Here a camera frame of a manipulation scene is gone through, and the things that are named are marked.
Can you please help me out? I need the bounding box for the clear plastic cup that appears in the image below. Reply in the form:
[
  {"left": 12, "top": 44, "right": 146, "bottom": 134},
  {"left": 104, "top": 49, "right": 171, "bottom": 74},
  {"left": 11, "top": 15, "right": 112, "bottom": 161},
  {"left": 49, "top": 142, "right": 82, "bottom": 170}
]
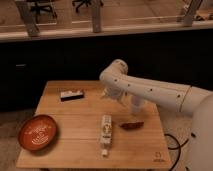
[{"left": 130, "top": 96, "right": 145, "bottom": 115}]

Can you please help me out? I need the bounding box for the metal frame post middle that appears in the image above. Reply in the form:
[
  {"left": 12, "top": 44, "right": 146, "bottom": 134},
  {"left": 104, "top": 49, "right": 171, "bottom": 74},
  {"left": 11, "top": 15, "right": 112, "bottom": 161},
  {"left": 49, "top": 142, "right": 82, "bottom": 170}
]
[{"left": 91, "top": 0, "right": 101, "bottom": 33}]

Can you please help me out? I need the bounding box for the black and white eraser block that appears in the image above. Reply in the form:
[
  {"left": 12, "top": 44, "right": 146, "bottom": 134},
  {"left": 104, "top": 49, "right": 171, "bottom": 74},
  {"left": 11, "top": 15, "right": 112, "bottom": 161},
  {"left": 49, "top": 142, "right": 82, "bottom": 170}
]
[{"left": 60, "top": 89, "right": 84, "bottom": 101}]

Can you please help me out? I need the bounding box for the black cable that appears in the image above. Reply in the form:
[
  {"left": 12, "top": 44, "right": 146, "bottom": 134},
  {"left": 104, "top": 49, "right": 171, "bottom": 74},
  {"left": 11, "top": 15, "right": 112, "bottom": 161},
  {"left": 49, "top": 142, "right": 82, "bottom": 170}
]
[{"left": 164, "top": 133, "right": 190, "bottom": 171}]

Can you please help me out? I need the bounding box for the metal frame post right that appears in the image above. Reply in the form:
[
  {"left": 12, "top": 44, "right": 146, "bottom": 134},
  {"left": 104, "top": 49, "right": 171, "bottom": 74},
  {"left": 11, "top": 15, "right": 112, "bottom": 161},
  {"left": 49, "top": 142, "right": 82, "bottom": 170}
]
[{"left": 182, "top": 0, "right": 203, "bottom": 27}]

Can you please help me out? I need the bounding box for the white bottle with label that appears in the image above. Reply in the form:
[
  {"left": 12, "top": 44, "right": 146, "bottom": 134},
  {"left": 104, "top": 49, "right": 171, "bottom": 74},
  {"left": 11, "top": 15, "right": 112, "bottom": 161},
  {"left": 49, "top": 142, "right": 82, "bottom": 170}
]
[{"left": 100, "top": 115, "right": 112, "bottom": 157}]

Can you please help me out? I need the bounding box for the metal frame post left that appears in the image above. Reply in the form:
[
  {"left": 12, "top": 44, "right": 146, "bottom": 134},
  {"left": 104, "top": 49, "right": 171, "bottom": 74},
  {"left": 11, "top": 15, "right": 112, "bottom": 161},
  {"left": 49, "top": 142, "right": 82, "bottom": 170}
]
[{"left": 15, "top": 0, "right": 39, "bottom": 37}]

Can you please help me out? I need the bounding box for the black office chair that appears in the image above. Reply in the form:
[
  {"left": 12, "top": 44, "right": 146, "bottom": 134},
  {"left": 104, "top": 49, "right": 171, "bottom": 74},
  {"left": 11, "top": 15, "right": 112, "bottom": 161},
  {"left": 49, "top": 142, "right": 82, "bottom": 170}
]
[
  {"left": 26, "top": 0, "right": 57, "bottom": 23},
  {"left": 71, "top": 0, "right": 105, "bottom": 14}
]

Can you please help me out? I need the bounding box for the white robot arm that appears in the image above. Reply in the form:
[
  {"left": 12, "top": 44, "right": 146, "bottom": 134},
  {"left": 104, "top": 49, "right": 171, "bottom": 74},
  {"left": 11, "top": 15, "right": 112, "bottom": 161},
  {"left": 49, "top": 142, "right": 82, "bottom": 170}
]
[{"left": 99, "top": 59, "right": 213, "bottom": 171}]

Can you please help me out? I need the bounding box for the orange round bowl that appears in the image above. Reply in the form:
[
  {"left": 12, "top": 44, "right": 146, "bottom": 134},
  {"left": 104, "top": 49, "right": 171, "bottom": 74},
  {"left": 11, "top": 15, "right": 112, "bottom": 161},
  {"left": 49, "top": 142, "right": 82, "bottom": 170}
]
[{"left": 18, "top": 115, "right": 57, "bottom": 151}]

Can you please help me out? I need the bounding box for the metal frame post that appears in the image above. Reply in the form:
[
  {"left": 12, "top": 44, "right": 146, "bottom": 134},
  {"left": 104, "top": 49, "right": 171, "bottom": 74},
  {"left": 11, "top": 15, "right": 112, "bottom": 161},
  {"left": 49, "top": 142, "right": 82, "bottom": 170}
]
[
  {"left": 182, "top": 0, "right": 203, "bottom": 27},
  {"left": 15, "top": 0, "right": 39, "bottom": 37},
  {"left": 91, "top": 0, "right": 101, "bottom": 33}
]

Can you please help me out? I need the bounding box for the black office chair right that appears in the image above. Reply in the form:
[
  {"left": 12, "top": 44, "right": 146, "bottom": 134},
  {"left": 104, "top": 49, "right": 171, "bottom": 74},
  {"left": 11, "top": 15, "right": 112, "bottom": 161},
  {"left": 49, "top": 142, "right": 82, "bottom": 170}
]
[{"left": 71, "top": 0, "right": 105, "bottom": 14}]

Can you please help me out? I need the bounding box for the dark red dried pepper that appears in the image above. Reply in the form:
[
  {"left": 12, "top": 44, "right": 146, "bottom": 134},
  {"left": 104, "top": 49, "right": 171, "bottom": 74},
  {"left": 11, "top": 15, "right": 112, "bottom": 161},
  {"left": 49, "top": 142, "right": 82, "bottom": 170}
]
[{"left": 120, "top": 122, "right": 144, "bottom": 131}]

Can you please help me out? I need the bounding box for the black office chair left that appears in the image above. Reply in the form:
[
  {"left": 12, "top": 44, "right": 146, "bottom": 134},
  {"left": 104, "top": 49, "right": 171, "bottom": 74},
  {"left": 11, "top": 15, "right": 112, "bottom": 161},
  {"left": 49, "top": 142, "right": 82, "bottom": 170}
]
[{"left": 26, "top": 0, "right": 57, "bottom": 23}]

